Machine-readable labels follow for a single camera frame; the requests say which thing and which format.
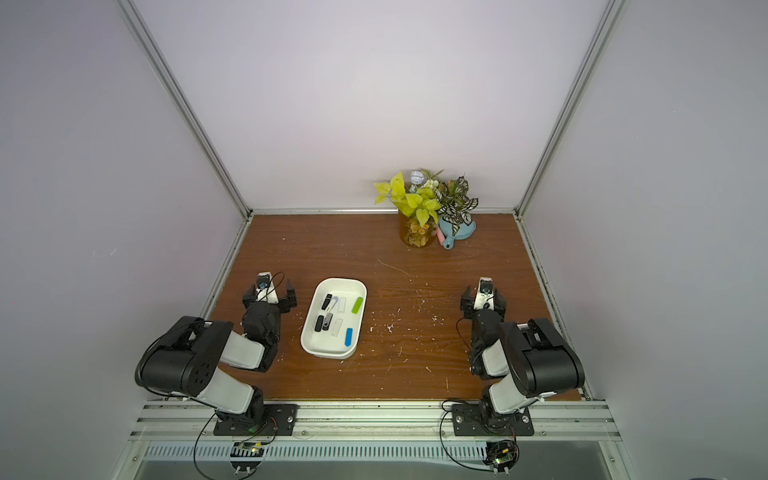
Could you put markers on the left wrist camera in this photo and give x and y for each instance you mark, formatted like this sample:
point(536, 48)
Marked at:
point(264, 287)

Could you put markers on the controller board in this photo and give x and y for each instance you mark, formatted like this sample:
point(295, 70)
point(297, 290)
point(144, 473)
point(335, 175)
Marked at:
point(246, 457)
point(502, 456)

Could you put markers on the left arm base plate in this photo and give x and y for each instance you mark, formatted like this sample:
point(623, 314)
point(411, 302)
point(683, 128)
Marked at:
point(271, 419)

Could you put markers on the white long usb flash drive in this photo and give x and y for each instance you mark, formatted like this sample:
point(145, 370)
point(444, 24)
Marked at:
point(335, 326)

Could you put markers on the white storage box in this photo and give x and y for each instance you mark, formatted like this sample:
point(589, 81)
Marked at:
point(323, 344)

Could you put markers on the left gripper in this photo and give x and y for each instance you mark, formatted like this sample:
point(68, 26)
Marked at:
point(286, 306)

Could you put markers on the amber vase with yellow-green plant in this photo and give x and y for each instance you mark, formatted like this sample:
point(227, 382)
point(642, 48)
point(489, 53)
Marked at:
point(415, 196)

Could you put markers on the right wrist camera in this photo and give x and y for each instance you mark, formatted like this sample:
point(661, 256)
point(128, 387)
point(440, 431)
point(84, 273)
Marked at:
point(485, 294)

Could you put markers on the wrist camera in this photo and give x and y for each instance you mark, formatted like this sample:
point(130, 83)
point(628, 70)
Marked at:
point(485, 294)
point(264, 287)

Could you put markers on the right controller board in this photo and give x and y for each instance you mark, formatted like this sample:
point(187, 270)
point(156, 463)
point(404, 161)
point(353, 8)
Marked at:
point(502, 456)

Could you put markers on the green usb flash drive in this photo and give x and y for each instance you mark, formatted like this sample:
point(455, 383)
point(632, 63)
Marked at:
point(357, 305)

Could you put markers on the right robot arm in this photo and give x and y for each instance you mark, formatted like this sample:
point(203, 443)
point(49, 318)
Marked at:
point(527, 362)

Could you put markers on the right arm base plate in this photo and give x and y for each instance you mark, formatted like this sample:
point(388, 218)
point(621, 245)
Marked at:
point(474, 420)

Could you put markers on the left controller board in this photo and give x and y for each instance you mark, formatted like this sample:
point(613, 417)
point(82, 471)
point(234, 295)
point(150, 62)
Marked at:
point(246, 457)

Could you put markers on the teal pot with patterned plant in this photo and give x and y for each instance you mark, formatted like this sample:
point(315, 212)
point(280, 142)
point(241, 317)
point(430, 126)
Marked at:
point(455, 219)

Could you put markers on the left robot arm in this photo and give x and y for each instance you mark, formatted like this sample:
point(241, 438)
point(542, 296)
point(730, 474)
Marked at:
point(184, 361)

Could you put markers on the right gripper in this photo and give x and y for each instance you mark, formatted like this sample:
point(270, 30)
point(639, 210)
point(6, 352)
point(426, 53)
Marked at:
point(467, 303)

